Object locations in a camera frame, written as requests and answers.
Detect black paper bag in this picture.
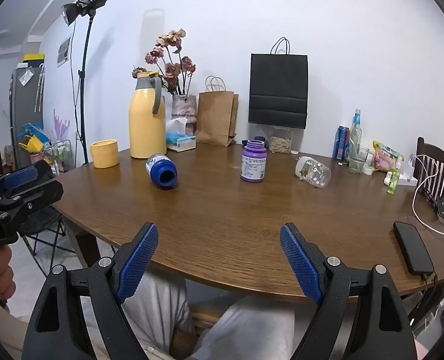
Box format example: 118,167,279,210
248,37,308,130

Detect clear glass bottle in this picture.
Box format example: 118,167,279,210
349,109,362,158

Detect clear grain container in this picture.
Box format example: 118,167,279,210
269,127,294,154

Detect black studio light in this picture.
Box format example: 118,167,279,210
62,0,111,27

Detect tissue box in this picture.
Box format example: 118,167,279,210
165,118,197,153

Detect black folding chair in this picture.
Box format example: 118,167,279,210
19,161,76,267

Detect yellow cup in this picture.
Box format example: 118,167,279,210
90,139,120,169

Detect white cable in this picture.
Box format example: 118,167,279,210
412,154,444,241

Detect blue plastic bottle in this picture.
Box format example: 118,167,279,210
146,153,178,188

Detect yellow watering can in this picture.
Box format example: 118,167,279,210
18,135,44,154

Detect person's leg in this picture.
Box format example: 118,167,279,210
189,295,296,360
122,273,197,360

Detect wire storage rack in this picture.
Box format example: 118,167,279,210
44,139,72,175

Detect white charger dock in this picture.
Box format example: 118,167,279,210
398,155,418,187

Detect drinking glass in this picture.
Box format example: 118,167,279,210
348,146,370,175

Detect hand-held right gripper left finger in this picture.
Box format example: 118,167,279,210
21,222,160,360

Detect blue drink can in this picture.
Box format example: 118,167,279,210
333,126,351,161

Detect grey fridge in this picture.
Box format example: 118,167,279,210
11,64,45,166

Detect pink vase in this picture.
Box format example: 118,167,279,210
171,95,198,124

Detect person's left forearm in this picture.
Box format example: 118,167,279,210
0,292,29,360

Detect wall picture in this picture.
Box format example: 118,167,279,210
57,35,72,68

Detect dried flowers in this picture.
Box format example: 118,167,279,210
132,28,196,96

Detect purple plastic bottle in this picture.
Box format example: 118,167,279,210
240,140,267,183

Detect black phone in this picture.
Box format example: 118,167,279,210
393,221,435,276

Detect brown paper bag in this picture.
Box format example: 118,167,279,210
195,76,239,147

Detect clear plastic cup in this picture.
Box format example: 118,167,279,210
295,156,332,188

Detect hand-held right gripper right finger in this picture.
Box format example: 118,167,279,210
280,222,418,360

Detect yellow box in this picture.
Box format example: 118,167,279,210
22,53,46,69

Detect black cable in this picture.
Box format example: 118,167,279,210
410,272,438,327

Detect person's left leg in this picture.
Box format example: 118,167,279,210
122,273,197,360

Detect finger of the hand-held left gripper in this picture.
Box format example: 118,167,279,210
0,179,64,221
0,160,54,200

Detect black light stand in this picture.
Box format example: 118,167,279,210
70,15,95,166

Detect yellow thermos jug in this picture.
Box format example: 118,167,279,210
128,71,167,159

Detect small green spray bottle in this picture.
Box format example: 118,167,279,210
386,157,403,195

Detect purple coral decoration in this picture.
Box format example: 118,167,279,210
53,109,70,143

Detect person's right leg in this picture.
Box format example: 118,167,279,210
189,295,296,360

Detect colourful snack packet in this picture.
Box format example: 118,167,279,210
372,141,400,173

